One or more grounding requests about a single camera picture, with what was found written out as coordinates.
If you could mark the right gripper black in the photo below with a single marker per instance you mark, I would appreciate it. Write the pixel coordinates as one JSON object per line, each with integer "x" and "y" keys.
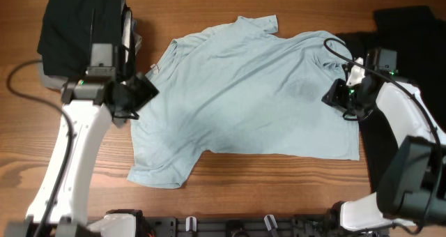
{"x": 334, "y": 99}

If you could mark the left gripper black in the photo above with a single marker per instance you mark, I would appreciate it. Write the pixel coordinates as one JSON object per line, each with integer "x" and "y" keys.
{"x": 146, "y": 90}

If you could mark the light blue t-shirt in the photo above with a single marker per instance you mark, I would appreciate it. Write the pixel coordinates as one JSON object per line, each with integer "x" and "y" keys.
{"x": 238, "y": 88}

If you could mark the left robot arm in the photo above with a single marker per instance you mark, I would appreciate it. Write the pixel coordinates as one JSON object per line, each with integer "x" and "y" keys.
{"x": 104, "y": 95}

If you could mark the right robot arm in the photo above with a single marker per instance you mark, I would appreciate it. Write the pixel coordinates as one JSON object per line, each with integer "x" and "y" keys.
{"x": 410, "y": 193}

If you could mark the folded grey garment under stack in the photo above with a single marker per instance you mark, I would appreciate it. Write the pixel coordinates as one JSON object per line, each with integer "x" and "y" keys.
{"x": 52, "y": 80}

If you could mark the black garment on right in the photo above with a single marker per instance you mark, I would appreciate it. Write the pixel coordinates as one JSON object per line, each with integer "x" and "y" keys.
{"x": 419, "y": 40}

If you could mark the folded white patterned garment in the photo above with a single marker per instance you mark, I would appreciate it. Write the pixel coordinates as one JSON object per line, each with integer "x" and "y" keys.
{"x": 127, "y": 37}

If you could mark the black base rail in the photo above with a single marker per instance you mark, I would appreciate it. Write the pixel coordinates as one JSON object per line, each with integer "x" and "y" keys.
{"x": 237, "y": 226}

